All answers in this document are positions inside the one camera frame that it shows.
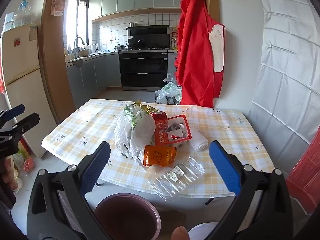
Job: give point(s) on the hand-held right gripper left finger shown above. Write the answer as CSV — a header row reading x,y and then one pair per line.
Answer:
x,y
96,165

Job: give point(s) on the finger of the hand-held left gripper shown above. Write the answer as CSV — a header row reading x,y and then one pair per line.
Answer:
x,y
15,111
27,121

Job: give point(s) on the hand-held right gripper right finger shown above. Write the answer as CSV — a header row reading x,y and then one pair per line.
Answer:
x,y
225,167

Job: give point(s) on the white foam net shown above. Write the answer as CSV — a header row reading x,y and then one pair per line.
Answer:
x,y
200,141

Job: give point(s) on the red-rimmed clear plastic tray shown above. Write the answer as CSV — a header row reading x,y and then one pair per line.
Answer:
x,y
187,130

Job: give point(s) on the clear plastic packaging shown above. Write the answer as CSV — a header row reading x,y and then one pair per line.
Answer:
x,y
175,186

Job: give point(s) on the white plastic bag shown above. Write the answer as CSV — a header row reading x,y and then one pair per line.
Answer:
x,y
140,132

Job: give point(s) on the orange snack packet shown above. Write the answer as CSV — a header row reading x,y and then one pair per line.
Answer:
x,y
157,156

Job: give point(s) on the mauve plastic trash bin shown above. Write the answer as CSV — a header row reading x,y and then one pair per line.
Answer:
x,y
125,220

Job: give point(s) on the red soda can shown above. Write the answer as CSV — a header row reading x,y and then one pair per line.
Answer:
x,y
160,130

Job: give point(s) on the gold foil wrapper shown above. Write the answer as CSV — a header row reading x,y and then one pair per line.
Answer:
x,y
147,110

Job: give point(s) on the person's left hand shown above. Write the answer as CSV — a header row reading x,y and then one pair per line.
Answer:
x,y
11,182

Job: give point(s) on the green packet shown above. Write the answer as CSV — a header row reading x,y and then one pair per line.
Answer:
x,y
18,160

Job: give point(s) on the orange net bag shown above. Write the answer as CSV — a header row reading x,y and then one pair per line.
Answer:
x,y
29,165

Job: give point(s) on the cream refrigerator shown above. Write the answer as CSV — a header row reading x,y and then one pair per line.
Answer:
x,y
25,80

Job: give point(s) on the red hanging cloth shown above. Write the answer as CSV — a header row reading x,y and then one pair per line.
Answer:
x,y
1,78

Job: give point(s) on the yellow checked tablecloth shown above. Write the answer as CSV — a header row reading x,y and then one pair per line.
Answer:
x,y
87,120

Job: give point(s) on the red fridge magnet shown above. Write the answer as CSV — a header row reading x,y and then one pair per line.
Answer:
x,y
17,42

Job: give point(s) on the grey lower cabinets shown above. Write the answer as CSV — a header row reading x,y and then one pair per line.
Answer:
x,y
95,75

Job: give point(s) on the grey cabinets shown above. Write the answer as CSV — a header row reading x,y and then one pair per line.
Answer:
x,y
140,0
95,75

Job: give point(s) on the red printed sheet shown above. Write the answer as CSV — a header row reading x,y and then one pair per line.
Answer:
x,y
307,175

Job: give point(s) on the stack of pale boxes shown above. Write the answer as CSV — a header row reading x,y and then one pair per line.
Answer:
x,y
8,21

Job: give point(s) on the steel kitchen faucet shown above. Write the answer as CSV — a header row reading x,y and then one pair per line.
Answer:
x,y
79,41

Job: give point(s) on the green-printed plastic bag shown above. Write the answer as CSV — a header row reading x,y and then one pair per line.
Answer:
x,y
165,92

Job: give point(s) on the clear bag of bottles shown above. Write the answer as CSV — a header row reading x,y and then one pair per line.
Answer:
x,y
25,12

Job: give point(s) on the clear plastic bag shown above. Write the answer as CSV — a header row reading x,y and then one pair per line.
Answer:
x,y
171,78

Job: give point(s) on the black built-in oven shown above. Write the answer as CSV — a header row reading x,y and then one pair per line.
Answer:
x,y
142,70

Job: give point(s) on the kitchen window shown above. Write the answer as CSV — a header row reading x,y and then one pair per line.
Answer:
x,y
75,22

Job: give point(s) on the red apron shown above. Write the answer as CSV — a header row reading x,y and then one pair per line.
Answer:
x,y
195,55

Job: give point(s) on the steel lidded pot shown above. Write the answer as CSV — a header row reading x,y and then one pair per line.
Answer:
x,y
119,47

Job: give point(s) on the black wok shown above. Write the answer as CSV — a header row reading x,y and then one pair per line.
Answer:
x,y
133,44

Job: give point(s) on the row of condiment bottles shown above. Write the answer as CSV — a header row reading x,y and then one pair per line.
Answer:
x,y
174,40

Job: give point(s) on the black range hood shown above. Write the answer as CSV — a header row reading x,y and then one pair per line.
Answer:
x,y
147,33

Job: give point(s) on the small steel pot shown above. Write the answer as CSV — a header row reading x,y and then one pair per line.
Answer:
x,y
133,25

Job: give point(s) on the grey upper cabinets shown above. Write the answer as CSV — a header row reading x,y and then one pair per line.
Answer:
x,y
140,0

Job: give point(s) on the wooden door frame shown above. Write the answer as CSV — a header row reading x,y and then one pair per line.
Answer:
x,y
52,55

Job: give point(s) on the pink wall sticker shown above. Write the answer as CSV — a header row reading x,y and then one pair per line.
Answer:
x,y
56,2

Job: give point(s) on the white creased wall sheet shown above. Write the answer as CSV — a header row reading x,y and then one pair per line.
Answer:
x,y
287,55

